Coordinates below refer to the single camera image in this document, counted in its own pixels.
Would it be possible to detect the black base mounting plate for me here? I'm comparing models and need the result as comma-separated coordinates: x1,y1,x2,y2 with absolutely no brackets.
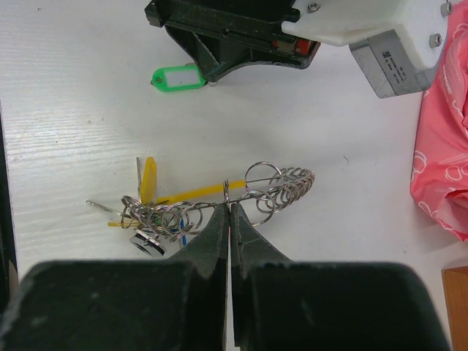
0,121,19,314

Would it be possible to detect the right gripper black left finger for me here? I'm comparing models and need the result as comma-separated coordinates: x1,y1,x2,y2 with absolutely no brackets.
1,205,230,350

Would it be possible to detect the green tag key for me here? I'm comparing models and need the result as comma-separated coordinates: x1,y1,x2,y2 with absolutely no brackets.
151,64,208,93

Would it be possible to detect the pink crumpled cloth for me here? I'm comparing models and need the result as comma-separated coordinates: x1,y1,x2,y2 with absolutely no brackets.
410,1,467,241

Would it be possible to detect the wooden compartment tray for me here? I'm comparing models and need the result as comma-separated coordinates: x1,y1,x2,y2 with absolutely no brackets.
442,266,467,351

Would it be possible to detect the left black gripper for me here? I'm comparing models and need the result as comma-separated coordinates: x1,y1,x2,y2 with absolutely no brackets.
145,1,320,83

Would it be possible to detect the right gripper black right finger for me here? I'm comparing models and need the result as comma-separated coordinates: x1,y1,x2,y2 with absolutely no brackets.
230,205,450,350

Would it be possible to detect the keyring with yellow blue tags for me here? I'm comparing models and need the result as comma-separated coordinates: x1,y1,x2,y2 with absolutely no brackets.
86,157,315,257

